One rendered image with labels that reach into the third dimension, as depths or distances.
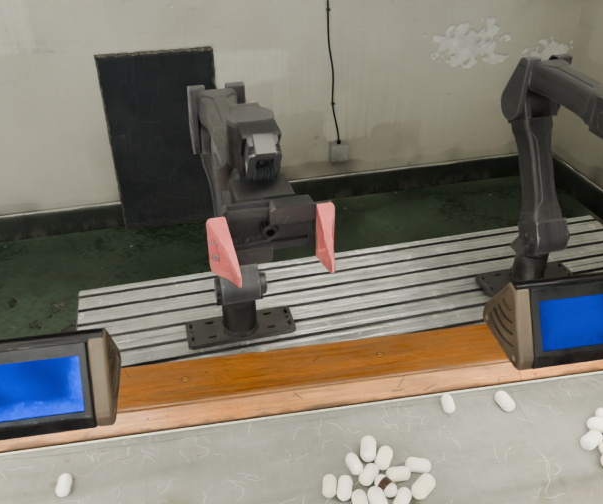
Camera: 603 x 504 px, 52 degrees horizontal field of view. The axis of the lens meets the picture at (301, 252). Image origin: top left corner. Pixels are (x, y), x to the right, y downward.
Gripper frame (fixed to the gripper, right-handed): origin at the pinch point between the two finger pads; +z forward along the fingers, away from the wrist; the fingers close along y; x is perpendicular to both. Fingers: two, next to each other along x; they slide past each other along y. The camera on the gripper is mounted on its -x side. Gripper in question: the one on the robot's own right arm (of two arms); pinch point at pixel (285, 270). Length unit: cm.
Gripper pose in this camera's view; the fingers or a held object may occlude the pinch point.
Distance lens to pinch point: 63.6
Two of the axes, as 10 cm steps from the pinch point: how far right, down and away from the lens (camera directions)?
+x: 0.0, 8.2, 5.7
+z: 2.5, 5.5, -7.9
